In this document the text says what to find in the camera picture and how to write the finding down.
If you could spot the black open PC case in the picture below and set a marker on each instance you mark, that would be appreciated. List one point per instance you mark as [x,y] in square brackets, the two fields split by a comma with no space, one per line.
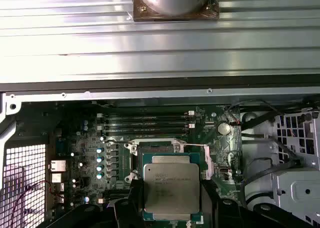
[150,96]

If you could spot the brown square base plate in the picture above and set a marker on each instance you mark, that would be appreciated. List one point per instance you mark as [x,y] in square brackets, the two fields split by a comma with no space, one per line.
[140,16]

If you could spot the silver teal capacitor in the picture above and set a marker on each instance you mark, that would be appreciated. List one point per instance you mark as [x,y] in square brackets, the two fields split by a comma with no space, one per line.
[99,168]
[99,150]
[100,159]
[100,175]

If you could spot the black RAM slot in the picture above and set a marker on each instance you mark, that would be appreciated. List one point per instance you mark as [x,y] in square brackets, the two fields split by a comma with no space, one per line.
[145,116]
[145,128]
[145,123]
[145,134]

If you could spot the blue port connector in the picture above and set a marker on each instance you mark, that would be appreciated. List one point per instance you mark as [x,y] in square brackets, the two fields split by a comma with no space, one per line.
[62,148]

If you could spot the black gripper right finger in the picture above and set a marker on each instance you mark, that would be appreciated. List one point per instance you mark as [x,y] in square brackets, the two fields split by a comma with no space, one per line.
[207,208]

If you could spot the CPU socket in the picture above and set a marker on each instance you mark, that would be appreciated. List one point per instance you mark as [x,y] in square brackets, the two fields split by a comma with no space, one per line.
[155,146]

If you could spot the silver CPU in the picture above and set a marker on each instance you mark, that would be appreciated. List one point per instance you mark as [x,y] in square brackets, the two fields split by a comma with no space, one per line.
[171,188]

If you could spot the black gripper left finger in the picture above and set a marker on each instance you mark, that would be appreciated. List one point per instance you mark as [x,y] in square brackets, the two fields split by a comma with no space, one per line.
[135,208]

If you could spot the silver disk bay cage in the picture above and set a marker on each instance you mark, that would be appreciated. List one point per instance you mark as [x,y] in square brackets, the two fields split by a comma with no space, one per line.
[295,193]

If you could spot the green motherboard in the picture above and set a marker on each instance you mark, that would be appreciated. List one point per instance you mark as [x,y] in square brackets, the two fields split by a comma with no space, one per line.
[125,163]

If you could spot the silver port block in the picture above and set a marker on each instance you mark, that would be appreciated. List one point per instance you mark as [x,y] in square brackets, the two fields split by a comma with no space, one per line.
[58,165]

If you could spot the internal USB port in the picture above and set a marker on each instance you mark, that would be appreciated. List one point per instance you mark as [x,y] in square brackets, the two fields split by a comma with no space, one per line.
[225,171]

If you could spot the thin metal locking lever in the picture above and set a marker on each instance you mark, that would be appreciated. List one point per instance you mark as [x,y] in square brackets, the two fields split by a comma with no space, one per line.
[116,141]

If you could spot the silver coin battery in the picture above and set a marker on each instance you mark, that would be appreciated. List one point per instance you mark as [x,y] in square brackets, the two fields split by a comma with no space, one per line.
[223,128]

